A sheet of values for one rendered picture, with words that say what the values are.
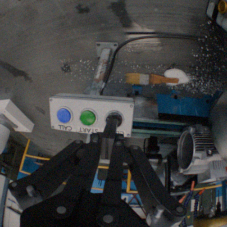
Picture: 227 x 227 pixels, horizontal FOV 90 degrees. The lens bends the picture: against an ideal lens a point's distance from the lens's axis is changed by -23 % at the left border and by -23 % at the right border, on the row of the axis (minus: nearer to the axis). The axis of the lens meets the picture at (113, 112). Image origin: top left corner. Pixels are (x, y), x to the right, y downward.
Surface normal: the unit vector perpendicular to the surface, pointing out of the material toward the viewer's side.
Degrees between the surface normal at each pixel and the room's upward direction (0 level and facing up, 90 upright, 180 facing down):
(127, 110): 39
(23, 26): 0
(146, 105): 90
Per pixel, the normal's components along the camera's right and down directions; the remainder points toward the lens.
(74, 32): -0.11, 0.82
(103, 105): -0.09, 0.28
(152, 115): -0.01, -0.56
